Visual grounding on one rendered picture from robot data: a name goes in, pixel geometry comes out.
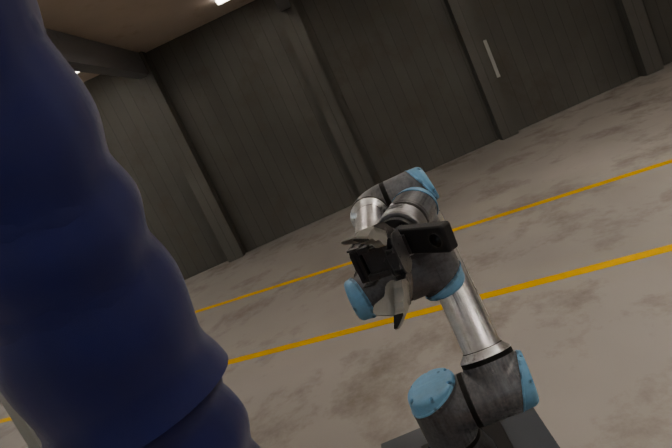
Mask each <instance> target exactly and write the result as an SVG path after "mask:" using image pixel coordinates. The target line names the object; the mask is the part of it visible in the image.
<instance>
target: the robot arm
mask: <svg viewBox="0 0 672 448"><path fill-rule="evenodd" d="M438 198H439V194H438V193H437V191H436V189H435V188H434V186H433V184H432V183H431V181H430V180H429V178H428V177H427V175H426V174H425V172H424V171H423V170H422V169H421V168H420V167H414V168H412V169H409V170H405V172H403V173H400V174H398V175H396V176H394V177H392V178H390V179H388V180H385V181H383V182H381V183H378V184H376V185H375V186H373V187H371V188H370V189H368V190H367V191H365V192H364V193H363V194H362V195H360V196H359V197H358V198H357V200H356V201H355V202H354V204H353V205H352V208H351V211H350V220H351V223H352V225H353V227H354V228H355V235H354V236H351V237H349V238H347V239H345V240H343V241H342V242H341V244H343V245H349V244H352V245H351V246H350V248H349V249H348V250H347V251H346V252H347V253H349V256H350V259H351V261H352V263H353V266H354V268H355V274H354V277H353V278H349V279H348V280H347V281H345V283H344V288H345V292H346V294H347V297H348V299H349V301H350V304H351V306H352V308H353V310H354V311H355V313H356V315H357V316H358V317H359V318H360V319H361V320H367V319H370V318H375V317H376V316H394V329H395V330H397V329H399V328H400V327H401V325H402V323H403V321H404V319H405V316H406V314H407V312H408V309H409V305H410V304H411V301H413V300H414V301H415V300H417V299H419V298H422V297H424V296H425V297H426V299H428V300H430V301H440V303H441V305H442V308H443V310H444V312H445V314H446V317H447V319H448V321H449V323H450V325H451V328H452V330H453V332H454V334H455V337H456V339H457V341H458V343H459V346H460V348H461V350H462V352H463V357H462V360H461V363H460V365H461V367H462V369H463V371H462V372H460V373H458V374H455V375H454V374H453V372H452V371H450V370H449V369H446V368H436V369H432V370H430V371H428V372H427V373H424V374H422V375H421V376H420V377H419V378H417V379H416V380H415V382H414V383H413V384H412V386H411V388H410V389H409V392H408V403H409V405H410V408H411V411H412V414H413V416H414V417H415V419H416V421H417V423H418V425H419V427H420V429H421V431H422V433H423V435H424V437H425V439H426V441H427V443H428V445H429V446H430V448H497V447H496V445H495V443H494V441H493V440H492V439H491V438H490V437H489V436H488V435H487V434H486V433H485V432H483V431H482V430H481V429H480V428H481V427H484V426H487V425H490V424H492V423H495V422H498V421H500V420H503V419H506V418H508V417H511V416H514V415H516V414H519V413H522V412H525V411H526V410H528V409H530V408H533V407H535V406H536V405H537V404H538V403H539V396H538V393H537V389H536V387H535V384H534V381H533V378H532V376H531V373H530V371H529V368H528V366H527V363H526V361H525V358H524V356H523V354H522V352H521V351H520V350H515V351H513V349H512V347H511V345H510V344H509V343H507V342H504V341H502V340H501V339H500V338H499V336H498V334H497V332H496V329H495V327H494V325H493V323H492V321H491V319H490V317H489V314H488V312H487V310H486V308H485V306H484V304H483V302H482V300H481V297H480V295H479V293H478V291H477V289H476V287H475V285H474V282H473V280H472V278H471V276H470V274H469V272H468V270H467V267H466V265H465V263H464V261H463V259H462V257H461V255H460V253H459V250H458V248H457V246H458V244H457V241H456V238H455V236H454V233H453V230H452V228H451V225H450V223H449V221H444V218H443V216H442V214H441V212H440V210H439V208H438V203H437V199H438ZM354 245H355V246H354Z"/></svg>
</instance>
